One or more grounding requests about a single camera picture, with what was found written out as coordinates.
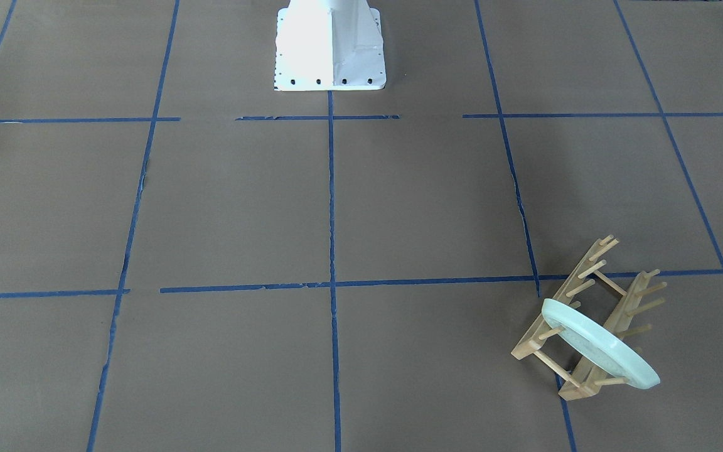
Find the pale green plate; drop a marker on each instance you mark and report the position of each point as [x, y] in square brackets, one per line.
[600, 346]

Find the wooden dish rack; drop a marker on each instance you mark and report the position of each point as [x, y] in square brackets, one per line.
[586, 379]

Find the white pedestal column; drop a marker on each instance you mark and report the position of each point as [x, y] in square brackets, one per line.
[329, 46]

